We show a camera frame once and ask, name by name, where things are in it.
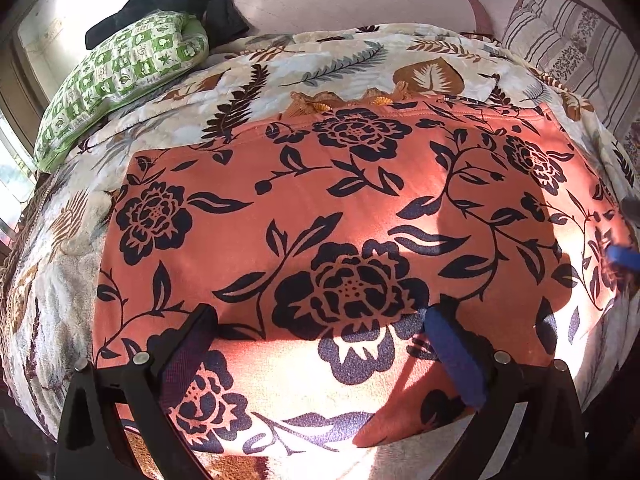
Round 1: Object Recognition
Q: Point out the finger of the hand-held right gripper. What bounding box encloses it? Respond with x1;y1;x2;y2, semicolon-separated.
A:
605;242;640;274

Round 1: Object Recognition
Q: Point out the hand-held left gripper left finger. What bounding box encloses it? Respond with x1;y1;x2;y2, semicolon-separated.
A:
55;304;220;480

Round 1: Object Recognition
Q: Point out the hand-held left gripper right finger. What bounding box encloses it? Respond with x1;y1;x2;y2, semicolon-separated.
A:
424;304;587;480

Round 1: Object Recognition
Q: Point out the orange black floral garment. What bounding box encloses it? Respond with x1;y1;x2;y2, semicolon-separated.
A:
92;97;639;457

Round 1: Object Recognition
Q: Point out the striped beige pillow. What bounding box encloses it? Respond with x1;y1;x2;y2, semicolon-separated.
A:
500;0;640;137

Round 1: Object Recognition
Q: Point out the decorated glass window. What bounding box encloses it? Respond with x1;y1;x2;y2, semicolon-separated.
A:
0;110;39;242

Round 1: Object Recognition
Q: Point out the green white patterned pillow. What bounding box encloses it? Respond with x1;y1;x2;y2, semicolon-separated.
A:
34;10;210;174

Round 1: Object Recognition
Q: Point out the leaf print blanket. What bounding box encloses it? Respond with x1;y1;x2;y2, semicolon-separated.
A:
0;22;640;480

